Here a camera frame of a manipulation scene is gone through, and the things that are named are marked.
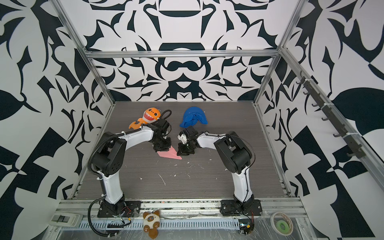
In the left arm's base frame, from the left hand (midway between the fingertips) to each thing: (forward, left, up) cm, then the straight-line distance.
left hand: (170, 146), depth 94 cm
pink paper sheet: (-4, -1, -2) cm, 4 cm away
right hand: (-4, -5, -1) cm, 7 cm away
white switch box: (-36, +46, 0) cm, 58 cm away
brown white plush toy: (-39, +6, +1) cm, 39 cm away
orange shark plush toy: (+20, +14, +6) cm, 25 cm away
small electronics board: (-41, -37, -3) cm, 56 cm away
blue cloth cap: (+21, -14, +4) cm, 25 cm away
